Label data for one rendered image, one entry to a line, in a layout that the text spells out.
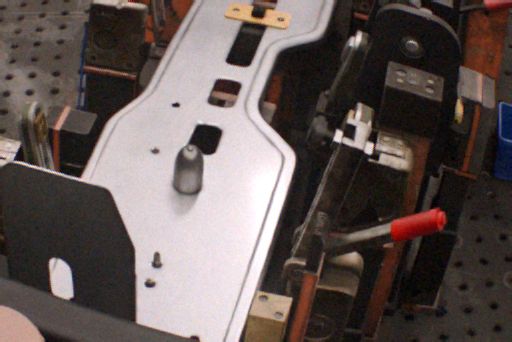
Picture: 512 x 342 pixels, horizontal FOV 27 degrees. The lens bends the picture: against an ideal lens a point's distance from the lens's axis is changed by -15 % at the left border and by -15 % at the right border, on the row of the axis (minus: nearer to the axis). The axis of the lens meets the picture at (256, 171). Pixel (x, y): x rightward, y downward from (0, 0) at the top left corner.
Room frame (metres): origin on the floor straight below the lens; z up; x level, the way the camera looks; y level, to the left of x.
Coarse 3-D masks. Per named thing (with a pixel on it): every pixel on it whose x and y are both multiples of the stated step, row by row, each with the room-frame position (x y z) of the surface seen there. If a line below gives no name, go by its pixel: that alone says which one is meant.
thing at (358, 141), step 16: (320, 128) 0.80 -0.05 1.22; (352, 128) 0.82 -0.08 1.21; (368, 128) 0.82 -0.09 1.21; (336, 144) 0.80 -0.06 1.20; (352, 144) 0.79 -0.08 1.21; (368, 144) 0.80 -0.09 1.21; (336, 160) 0.79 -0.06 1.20; (352, 160) 0.79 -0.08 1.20; (368, 160) 0.80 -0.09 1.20; (336, 176) 0.79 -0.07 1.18; (352, 176) 0.79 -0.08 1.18; (320, 192) 0.79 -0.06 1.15; (336, 192) 0.79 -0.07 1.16; (320, 208) 0.79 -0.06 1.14; (336, 208) 0.79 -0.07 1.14; (304, 224) 0.82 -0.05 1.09; (304, 240) 0.79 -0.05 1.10; (304, 256) 0.79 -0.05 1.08
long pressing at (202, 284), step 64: (320, 0) 1.36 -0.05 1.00; (192, 64) 1.16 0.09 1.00; (256, 64) 1.18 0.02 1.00; (128, 128) 1.03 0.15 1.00; (192, 128) 1.04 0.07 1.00; (256, 128) 1.05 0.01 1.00; (128, 192) 0.92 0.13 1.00; (256, 192) 0.95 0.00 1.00; (192, 256) 0.85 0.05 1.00; (256, 256) 0.86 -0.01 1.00; (192, 320) 0.75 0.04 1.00
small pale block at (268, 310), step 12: (264, 300) 0.74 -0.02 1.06; (276, 300) 0.74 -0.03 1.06; (288, 300) 0.74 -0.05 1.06; (252, 312) 0.72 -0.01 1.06; (264, 312) 0.72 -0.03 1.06; (276, 312) 0.73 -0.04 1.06; (288, 312) 0.73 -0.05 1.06; (252, 324) 0.72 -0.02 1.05; (264, 324) 0.72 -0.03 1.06; (276, 324) 0.71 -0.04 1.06; (252, 336) 0.72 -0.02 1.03; (264, 336) 0.72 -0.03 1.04; (276, 336) 0.71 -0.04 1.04
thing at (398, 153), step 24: (384, 144) 0.98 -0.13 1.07; (408, 144) 0.98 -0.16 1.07; (360, 168) 0.95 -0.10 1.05; (384, 168) 0.95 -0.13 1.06; (408, 168) 0.95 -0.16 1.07; (360, 192) 0.95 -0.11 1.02; (384, 192) 0.95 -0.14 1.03; (360, 216) 0.95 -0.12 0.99; (384, 216) 0.95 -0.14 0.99; (360, 288) 0.95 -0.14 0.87; (360, 312) 0.95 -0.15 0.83; (360, 336) 0.95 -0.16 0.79
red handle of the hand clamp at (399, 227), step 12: (408, 216) 0.80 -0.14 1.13; (420, 216) 0.79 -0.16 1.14; (432, 216) 0.79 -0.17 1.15; (444, 216) 0.80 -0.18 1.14; (372, 228) 0.81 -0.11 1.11; (384, 228) 0.80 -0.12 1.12; (396, 228) 0.79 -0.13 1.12; (408, 228) 0.79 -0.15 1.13; (420, 228) 0.79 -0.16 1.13; (432, 228) 0.78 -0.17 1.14; (336, 240) 0.81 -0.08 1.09; (348, 240) 0.80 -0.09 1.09; (360, 240) 0.80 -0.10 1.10; (372, 240) 0.79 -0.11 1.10; (384, 240) 0.79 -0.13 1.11; (396, 240) 0.79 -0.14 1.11; (324, 252) 0.80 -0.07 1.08; (336, 252) 0.80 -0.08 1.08; (348, 252) 0.80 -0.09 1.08
